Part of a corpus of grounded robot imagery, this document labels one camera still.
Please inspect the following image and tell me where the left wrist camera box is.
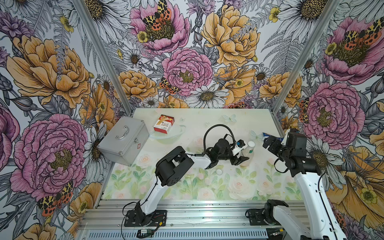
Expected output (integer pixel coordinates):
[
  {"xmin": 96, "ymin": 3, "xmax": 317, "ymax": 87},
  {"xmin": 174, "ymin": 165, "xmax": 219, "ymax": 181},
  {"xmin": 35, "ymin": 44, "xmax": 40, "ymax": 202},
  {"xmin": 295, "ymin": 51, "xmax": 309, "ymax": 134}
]
[{"xmin": 232, "ymin": 140, "xmax": 248, "ymax": 156}]

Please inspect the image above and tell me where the silver metal case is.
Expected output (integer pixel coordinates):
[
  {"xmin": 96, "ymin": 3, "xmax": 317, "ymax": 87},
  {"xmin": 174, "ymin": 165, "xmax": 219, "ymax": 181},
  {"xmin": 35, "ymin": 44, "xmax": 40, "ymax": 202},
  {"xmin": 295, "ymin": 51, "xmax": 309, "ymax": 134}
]
[{"xmin": 98, "ymin": 117, "xmax": 149, "ymax": 167}]

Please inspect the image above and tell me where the small green circuit board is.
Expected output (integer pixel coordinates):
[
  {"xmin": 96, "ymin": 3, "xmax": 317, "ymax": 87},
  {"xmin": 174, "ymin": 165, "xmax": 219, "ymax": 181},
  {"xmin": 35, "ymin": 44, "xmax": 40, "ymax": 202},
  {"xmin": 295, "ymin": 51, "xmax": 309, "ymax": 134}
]
[{"xmin": 136, "ymin": 229, "xmax": 153, "ymax": 239}]

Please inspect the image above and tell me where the left aluminium corner post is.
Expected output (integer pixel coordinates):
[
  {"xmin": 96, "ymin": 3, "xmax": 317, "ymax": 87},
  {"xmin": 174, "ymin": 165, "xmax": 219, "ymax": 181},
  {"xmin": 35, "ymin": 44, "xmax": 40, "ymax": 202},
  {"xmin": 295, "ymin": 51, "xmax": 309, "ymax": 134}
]
[{"xmin": 74, "ymin": 1, "xmax": 134, "ymax": 117}]

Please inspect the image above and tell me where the white bottle cap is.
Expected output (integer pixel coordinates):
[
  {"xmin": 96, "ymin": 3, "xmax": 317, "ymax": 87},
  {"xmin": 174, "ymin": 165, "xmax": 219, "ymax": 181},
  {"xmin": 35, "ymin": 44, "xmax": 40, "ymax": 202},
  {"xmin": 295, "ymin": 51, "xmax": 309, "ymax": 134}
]
[
  {"xmin": 248, "ymin": 141, "xmax": 256, "ymax": 149},
  {"xmin": 216, "ymin": 169, "xmax": 223, "ymax": 176}
]

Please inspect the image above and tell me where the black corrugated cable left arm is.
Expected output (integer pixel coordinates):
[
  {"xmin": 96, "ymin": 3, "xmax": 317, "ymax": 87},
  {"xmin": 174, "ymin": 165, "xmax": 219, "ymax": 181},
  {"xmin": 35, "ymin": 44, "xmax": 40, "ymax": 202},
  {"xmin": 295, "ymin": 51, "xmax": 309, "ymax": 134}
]
[{"xmin": 203, "ymin": 124, "xmax": 237, "ymax": 154}]

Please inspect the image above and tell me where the aluminium corner post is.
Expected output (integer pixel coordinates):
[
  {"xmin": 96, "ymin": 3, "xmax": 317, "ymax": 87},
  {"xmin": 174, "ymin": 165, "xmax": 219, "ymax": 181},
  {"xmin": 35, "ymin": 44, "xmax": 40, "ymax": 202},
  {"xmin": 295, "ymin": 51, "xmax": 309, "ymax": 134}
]
[
  {"xmin": 74, "ymin": 1, "xmax": 134, "ymax": 117},
  {"xmin": 271, "ymin": 0, "xmax": 342, "ymax": 114}
]

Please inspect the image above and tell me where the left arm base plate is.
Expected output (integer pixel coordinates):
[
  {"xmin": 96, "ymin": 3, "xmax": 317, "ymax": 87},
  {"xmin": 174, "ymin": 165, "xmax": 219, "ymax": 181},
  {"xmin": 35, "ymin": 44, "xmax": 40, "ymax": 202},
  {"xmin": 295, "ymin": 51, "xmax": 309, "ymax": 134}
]
[{"xmin": 123, "ymin": 208, "xmax": 168, "ymax": 227}]

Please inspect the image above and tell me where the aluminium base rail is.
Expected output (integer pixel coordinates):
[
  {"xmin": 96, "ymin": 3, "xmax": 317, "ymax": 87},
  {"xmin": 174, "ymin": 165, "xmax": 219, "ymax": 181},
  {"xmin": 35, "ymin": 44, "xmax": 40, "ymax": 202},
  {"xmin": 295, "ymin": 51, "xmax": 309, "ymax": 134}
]
[{"xmin": 76, "ymin": 200, "xmax": 290, "ymax": 240}]

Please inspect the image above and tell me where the red cigarette box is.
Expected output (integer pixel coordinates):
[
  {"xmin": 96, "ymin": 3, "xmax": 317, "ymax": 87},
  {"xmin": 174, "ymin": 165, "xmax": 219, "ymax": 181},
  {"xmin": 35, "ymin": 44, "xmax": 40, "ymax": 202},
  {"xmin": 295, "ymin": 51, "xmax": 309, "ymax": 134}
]
[{"xmin": 154, "ymin": 115, "xmax": 175, "ymax": 134}]

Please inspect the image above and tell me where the right aluminium corner post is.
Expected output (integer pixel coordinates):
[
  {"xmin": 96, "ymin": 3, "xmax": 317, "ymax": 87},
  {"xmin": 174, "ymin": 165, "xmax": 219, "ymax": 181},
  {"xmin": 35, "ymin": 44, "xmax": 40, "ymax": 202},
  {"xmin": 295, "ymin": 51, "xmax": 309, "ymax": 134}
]
[{"xmin": 271, "ymin": 0, "xmax": 342, "ymax": 114}]

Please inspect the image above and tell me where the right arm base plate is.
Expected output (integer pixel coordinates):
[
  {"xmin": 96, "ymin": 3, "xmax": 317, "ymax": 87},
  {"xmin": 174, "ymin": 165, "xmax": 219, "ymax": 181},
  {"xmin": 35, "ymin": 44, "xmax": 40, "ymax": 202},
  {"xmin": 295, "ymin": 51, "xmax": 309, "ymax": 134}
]
[{"xmin": 245, "ymin": 209, "xmax": 280, "ymax": 226}]

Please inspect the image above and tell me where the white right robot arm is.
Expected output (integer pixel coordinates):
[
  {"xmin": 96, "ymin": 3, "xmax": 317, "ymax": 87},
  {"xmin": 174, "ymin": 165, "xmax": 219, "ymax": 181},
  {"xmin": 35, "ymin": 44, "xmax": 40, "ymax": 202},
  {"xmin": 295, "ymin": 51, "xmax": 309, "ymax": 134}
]
[{"xmin": 263, "ymin": 129, "xmax": 347, "ymax": 240}]

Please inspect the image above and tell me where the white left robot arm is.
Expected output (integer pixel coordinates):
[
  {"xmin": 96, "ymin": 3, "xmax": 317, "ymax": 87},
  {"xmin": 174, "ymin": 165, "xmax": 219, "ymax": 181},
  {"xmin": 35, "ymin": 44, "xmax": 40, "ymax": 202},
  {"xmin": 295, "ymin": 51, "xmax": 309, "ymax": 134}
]
[{"xmin": 134, "ymin": 139, "xmax": 249, "ymax": 226}]

